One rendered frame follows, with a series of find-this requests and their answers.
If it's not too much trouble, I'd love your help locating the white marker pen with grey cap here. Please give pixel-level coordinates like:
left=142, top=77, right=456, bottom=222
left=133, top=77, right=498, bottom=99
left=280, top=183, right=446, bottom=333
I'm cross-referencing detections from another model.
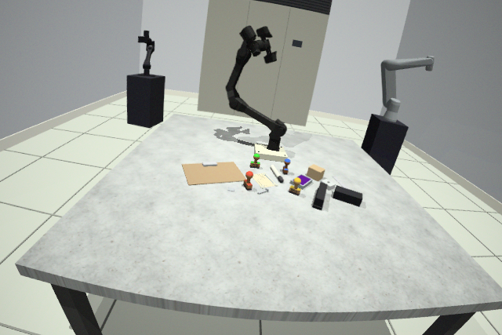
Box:
left=271, top=165, right=284, bottom=183

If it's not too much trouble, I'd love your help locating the tan cardboard box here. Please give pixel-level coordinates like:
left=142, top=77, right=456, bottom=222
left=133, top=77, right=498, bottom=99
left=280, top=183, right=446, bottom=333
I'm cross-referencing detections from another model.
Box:
left=307, top=165, right=325, bottom=181

